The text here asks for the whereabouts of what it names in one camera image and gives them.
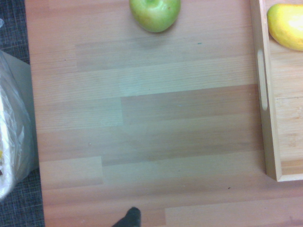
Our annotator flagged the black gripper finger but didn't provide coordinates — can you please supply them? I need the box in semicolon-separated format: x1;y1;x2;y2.
111;207;142;227

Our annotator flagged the green apple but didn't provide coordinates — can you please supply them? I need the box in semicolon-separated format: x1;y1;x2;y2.
129;0;182;33

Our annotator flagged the white plastic trash bin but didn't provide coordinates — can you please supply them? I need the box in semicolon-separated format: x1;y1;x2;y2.
0;18;40;202

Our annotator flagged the yellow mango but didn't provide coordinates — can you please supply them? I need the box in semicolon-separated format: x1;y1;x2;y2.
267;3;303;52

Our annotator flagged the reddish wooden coffee table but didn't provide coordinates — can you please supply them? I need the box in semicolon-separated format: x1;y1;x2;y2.
25;0;303;227

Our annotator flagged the wooden serving tray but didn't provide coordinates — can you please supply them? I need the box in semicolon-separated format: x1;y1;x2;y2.
250;0;303;182

